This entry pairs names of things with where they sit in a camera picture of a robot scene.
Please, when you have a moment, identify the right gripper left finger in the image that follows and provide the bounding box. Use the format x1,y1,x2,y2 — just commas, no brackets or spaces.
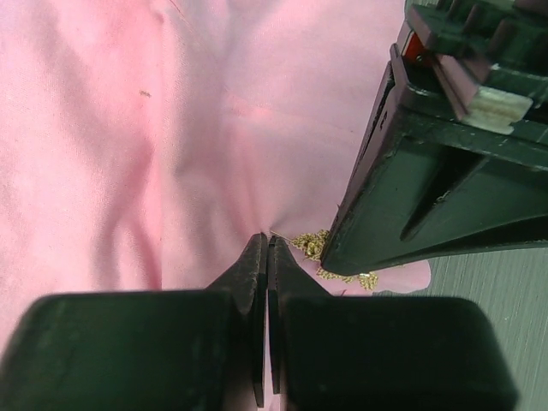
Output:
1,234,268,410

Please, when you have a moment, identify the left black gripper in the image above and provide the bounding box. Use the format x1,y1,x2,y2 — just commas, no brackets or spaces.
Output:
404,1,547,154

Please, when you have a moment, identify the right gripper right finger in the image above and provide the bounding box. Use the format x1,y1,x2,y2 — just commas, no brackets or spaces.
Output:
267,237,519,410

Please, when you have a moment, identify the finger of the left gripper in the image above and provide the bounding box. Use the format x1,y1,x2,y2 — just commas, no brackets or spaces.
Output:
321,55,547,276

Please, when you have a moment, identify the cream flower brooch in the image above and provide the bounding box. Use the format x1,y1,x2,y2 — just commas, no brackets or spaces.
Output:
270,229,378,291

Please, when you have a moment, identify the pink t-shirt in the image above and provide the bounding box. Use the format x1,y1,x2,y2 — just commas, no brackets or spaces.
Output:
0,0,432,411

